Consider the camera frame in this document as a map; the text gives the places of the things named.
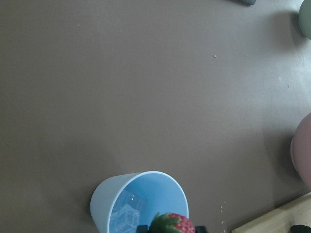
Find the steel muddler black tip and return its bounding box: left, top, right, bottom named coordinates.
left=290, top=225, right=311, bottom=233

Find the clear ice cube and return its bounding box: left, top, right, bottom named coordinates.
left=109, top=190, right=146, bottom=233

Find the wooden cutting board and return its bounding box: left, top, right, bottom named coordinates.
left=232, top=193, right=311, bottom=233

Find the pink bowl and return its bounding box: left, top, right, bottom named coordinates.
left=290, top=113, right=311, bottom=188

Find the red strawberry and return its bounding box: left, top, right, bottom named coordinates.
left=148, top=213, right=196, bottom=233

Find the light blue cup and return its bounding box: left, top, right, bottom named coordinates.
left=90, top=171, right=189, bottom=233

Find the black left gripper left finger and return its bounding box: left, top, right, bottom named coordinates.
left=136, top=225, right=148, bottom=233

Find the green bowl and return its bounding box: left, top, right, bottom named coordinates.
left=298, top=0, right=311, bottom=39

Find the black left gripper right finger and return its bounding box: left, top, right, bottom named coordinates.
left=195, top=226, right=206, bottom=233

